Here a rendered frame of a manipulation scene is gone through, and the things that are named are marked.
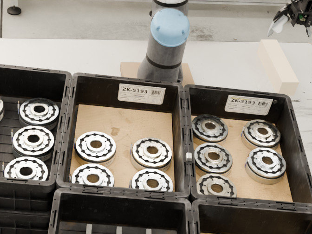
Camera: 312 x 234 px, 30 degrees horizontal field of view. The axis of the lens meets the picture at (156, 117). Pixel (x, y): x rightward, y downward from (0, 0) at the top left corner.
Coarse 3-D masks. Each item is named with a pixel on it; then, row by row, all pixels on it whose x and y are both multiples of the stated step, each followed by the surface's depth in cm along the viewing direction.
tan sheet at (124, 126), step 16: (80, 112) 159; (96, 112) 160; (112, 112) 161; (128, 112) 161; (144, 112) 162; (160, 112) 163; (80, 128) 154; (96, 128) 155; (112, 128) 156; (128, 128) 157; (144, 128) 158; (160, 128) 159; (128, 144) 152; (128, 160) 148; (128, 176) 144
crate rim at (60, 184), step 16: (112, 80) 156; (128, 80) 156; (144, 80) 157; (64, 128) 139; (64, 144) 136; (64, 160) 132; (128, 192) 128; (144, 192) 128; (160, 192) 129; (176, 192) 130
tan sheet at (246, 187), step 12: (192, 120) 163; (228, 120) 165; (240, 120) 166; (228, 132) 161; (240, 132) 162; (228, 144) 158; (240, 144) 159; (240, 156) 155; (240, 168) 152; (240, 180) 149; (252, 180) 150; (240, 192) 146; (252, 192) 146; (264, 192) 147; (276, 192) 148; (288, 192) 148
